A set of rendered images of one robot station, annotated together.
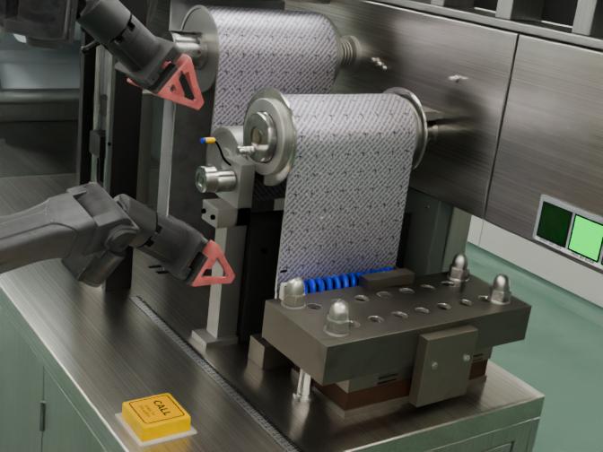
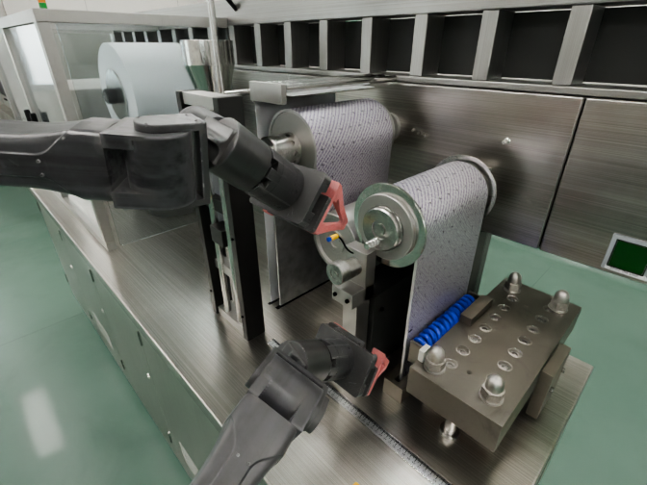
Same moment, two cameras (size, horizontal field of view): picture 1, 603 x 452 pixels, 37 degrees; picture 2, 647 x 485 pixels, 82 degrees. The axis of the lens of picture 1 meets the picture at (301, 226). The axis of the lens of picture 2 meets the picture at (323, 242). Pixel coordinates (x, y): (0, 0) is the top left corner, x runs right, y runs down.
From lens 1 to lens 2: 0.81 m
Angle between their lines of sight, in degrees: 12
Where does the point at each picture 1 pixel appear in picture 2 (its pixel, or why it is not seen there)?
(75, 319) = (237, 384)
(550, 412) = not seen: hidden behind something
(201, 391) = (371, 452)
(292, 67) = (366, 149)
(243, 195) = (369, 276)
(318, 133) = (435, 217)
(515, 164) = (579, 208)
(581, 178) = not seen: outside the picture
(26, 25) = (145, 195)
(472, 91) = (526, 149)
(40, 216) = (234, 464)
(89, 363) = not seen: hidden behind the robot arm
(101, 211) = (295, 400)
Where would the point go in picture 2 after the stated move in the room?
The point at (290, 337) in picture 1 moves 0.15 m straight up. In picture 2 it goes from (446, 403) to (461, 333)
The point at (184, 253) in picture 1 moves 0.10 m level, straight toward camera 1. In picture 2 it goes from (356, 371) to (386, 435)
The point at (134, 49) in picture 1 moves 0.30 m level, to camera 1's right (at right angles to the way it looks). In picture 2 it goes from (281, 190) to (532, 177)
